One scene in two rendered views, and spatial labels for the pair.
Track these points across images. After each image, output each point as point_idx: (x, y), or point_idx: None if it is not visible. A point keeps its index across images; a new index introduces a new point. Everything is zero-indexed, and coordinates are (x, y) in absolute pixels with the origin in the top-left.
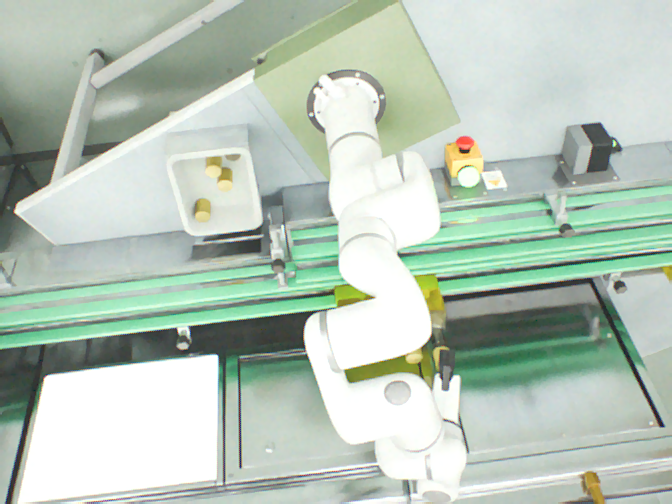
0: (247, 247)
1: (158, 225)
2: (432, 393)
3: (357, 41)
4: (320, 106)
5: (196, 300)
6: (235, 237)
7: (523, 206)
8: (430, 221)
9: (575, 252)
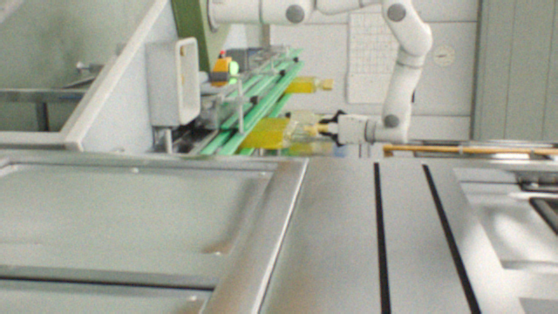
0: (196, 134)
1: (139, 145)
2: (350, 120)
3: None
4: (212, 5)
5: (229, 153)
6: (182, 135)
7: (255, 78)
8: None
9: (275, 97)
